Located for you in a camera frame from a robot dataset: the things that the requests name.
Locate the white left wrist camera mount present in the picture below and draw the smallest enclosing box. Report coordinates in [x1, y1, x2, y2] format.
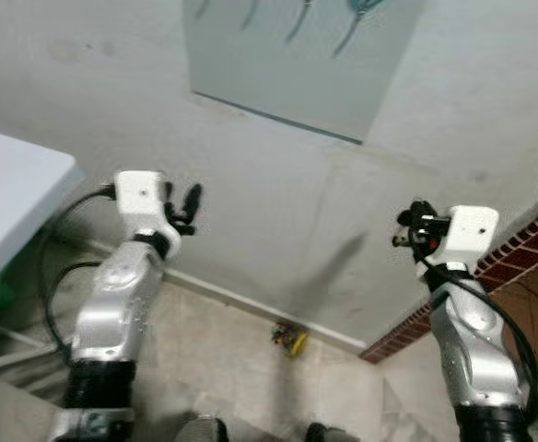
[112, 170, 171, 237]

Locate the small yellow toy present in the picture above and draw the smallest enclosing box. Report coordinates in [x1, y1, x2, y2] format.
[270, 321, 310, 359]

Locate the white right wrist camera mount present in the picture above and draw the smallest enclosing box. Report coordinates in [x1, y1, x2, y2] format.
[432, 204, 500, 271]

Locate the teal curved wall hook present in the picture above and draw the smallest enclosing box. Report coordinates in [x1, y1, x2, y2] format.
[333, 0, 386, 59]

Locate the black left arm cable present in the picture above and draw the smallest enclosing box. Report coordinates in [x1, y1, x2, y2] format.
[37, 184, 118, 358]

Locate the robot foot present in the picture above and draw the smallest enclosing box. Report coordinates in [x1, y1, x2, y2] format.
[172, 416, 229, 442]
[304, 422, 358, 442]

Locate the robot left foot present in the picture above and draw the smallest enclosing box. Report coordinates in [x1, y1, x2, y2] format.
[172, 416, 229, 442]

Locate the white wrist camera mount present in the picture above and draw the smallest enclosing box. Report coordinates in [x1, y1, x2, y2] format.
[112, 170, 171, 237]
[432, 204, 500, 271]

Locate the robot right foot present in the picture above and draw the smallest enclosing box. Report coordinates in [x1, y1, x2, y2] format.
[304, 422, 358, 442]

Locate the white plastic table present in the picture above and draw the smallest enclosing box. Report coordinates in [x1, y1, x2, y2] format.
[0, 127, 86, 374]

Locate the grey wall hook board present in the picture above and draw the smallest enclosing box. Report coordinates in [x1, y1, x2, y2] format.
[181, 0, 428, 146]

